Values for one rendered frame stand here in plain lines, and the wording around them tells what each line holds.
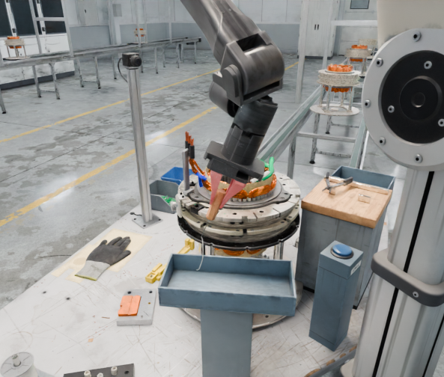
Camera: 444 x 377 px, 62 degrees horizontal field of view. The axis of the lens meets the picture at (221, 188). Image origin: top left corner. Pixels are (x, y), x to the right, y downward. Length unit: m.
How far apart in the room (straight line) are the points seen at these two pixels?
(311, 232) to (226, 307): 0.42
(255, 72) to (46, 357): 0.81
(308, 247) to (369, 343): 0.42
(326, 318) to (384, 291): 0.34
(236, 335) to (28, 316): 0.61
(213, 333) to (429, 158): 0.51
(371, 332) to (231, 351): 0.28
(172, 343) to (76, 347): 0.23
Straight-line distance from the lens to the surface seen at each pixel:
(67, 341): 1.06
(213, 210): 0.66
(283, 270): 0.78
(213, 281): 0.77
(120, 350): 1.00
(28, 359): 0.95
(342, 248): 0.86
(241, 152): 0.59
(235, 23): 0.57
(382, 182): 1.25
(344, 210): 0.98
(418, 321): 0.62
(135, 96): 1.29
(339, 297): 0.89
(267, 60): 0.54
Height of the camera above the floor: 1.51
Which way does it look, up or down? 26 degrees down
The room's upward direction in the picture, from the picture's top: straight up
